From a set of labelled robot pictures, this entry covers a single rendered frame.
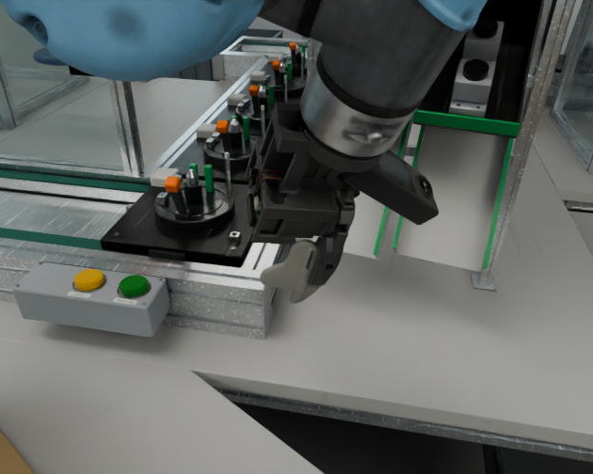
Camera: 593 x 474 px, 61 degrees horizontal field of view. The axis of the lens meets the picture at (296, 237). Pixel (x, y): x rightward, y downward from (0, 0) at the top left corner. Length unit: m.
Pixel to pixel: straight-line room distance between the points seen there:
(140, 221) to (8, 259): 0.21
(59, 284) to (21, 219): 0.31
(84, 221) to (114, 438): 0.47
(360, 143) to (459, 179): 0.48
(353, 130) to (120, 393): 0.54
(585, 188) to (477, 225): 0.68
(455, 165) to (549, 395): 0.36
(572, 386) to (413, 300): 0.27
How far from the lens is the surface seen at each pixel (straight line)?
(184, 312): 0.81
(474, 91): 0.68
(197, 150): 1.16
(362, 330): 0.82
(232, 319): 0.79
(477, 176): 0.81
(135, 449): 0.70
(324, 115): 0.34
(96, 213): 1.06
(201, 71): 2.85
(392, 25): 0.29
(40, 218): 1.09
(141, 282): 0.76
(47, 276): 0.83
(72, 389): 0.79
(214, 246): 0.81
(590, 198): 1.43
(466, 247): 0.78
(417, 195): 0.44
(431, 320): 0.87
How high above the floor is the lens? 1.42
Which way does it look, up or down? 33 degrees down
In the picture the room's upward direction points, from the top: 1 degrees clockwise
